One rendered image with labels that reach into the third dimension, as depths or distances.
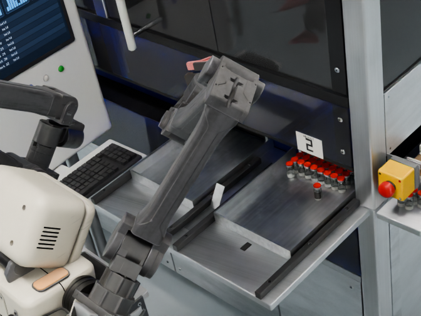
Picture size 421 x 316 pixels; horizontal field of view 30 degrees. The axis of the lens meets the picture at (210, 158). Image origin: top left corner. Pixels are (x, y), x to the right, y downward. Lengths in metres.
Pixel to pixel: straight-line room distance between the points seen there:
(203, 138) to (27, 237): 0.39
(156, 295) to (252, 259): 1.26
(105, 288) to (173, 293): 1.70
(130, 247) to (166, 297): 1.68
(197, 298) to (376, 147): 1.38
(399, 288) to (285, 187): 0.48
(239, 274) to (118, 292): 0.52
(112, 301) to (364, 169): 0.80
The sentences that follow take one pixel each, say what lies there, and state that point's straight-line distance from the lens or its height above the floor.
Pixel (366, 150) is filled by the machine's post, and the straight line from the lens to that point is 1.96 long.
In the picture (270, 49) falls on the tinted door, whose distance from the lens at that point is 2.01.
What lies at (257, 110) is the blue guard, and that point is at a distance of 2.15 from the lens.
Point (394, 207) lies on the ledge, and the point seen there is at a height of 0.88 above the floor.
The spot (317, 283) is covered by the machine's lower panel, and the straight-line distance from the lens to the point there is 2.46.
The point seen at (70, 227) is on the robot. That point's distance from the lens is 1.54.
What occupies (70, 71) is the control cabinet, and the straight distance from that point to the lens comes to 2.52.
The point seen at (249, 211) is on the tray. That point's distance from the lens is 2.11.
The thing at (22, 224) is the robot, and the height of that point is 1.35.
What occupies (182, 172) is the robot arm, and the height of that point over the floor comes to 1.41.
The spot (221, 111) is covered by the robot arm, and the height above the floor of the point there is 1.52.
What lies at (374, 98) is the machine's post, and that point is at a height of 1.22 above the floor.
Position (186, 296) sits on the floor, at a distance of 3.16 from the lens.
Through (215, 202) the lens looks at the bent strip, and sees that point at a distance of 2.14.
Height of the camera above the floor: 2.26
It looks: 36 degrees down
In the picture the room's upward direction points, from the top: 12 degrees counter-clockwise
